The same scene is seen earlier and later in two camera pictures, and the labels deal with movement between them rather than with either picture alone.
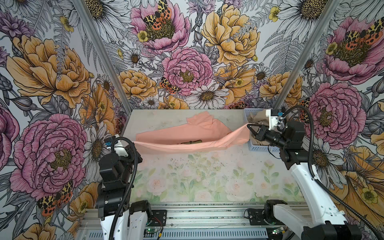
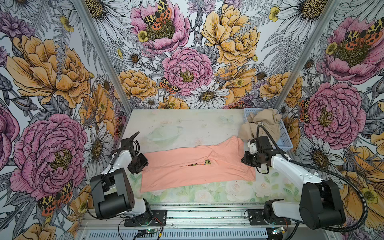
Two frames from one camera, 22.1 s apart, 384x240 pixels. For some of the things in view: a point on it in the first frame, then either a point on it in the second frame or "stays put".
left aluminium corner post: (85, 14) stays put
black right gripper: (262, 131) → (246, 159)
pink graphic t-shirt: (203, 133) → (220, 161)
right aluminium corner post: (306, 53) stays put
